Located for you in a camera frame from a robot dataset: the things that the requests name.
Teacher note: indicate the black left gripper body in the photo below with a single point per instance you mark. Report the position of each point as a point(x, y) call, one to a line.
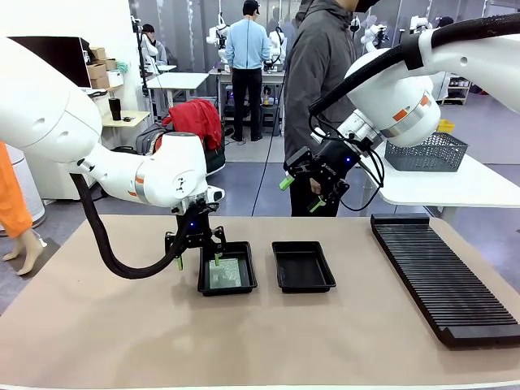
point(199, 231)

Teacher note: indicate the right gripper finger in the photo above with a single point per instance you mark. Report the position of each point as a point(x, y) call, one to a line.
point(315, 207)
point(286, 183)

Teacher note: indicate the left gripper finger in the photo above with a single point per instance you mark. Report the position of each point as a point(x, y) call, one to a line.
point(179, 264)
point(218, 260)

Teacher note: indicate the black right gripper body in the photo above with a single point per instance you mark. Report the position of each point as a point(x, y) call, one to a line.
point(333, 162)

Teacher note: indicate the green circuit board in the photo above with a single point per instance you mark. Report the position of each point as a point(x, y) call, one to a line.
point(227, 276)

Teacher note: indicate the black ESD tray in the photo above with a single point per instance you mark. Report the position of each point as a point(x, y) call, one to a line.
point(227, 291)
point(302, 268)

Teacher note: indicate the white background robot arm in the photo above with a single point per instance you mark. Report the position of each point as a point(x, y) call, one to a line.
point(217, 38)
point(277, 44)
point(371, 36)

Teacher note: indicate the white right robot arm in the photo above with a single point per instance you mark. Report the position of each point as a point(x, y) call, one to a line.
point(390, 89)

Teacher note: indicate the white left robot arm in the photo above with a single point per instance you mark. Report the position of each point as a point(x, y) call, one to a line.
point(36, 101)

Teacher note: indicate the person's right hand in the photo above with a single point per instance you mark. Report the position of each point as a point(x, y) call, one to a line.
point(315, 186)

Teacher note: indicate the grey stool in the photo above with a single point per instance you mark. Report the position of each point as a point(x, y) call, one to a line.
point(270, 120)

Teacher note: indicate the dark green duffel bag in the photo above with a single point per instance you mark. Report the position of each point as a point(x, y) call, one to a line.
point(215, 160)

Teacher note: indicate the person in grey hooded jacket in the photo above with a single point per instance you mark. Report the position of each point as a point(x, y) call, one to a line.
point(317, 81)

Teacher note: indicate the grey mesh plastic basket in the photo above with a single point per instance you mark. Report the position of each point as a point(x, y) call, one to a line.
point(426, 156)

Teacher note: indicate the grey backpack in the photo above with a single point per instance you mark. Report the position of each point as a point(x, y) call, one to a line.
point(146, 140)

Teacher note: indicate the red jacket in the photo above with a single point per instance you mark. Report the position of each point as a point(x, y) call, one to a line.
point(199, 118)

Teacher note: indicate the large white side table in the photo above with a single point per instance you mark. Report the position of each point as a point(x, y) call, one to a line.
point(447, 187)

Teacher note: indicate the yellow plastic bin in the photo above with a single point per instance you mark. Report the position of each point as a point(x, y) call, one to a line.
point(446, 126)

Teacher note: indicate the small wooden desk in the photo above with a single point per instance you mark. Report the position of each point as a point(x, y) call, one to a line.
point(126, 118)

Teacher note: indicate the white storage shelf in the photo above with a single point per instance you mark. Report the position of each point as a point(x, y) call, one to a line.
point(457, 91)

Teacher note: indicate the man in light blue shirt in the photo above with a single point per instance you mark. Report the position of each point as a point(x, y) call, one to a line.
point(248, 44)

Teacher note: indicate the black slotted board rack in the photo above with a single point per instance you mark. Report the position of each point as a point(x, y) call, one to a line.
point(438, 284)

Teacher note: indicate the black tumbler cup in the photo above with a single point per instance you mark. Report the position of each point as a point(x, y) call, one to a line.
point(115, 109)

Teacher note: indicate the beige mannequin legs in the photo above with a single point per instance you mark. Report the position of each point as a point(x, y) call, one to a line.
point(30, 252)

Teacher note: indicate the white work table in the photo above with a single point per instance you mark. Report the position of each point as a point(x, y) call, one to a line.
point(176, 81)

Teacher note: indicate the white cylindrical air purifier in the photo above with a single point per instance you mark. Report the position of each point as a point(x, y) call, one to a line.
point(28, 191)

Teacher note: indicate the black keyboard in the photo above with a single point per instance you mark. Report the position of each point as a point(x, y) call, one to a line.
point(97, 93)

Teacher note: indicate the orange garment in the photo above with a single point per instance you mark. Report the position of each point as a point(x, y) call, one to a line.
point(12, 195)

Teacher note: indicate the person in white coat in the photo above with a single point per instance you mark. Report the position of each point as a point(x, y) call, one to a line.
point(445, 21)

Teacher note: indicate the seated person in grey top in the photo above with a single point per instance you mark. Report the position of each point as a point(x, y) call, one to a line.
point(154, 46)

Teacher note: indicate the small cardboard box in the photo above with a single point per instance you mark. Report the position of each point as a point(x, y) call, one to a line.
point(98, 53)

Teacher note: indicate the black computer monitor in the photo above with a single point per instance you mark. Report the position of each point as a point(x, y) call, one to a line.
point(61, 57)

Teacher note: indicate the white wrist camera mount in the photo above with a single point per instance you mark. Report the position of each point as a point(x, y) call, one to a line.
point(215, 194)

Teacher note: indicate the grey mannequin base plate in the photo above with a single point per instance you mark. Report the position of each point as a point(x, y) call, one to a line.
point(50, 248)

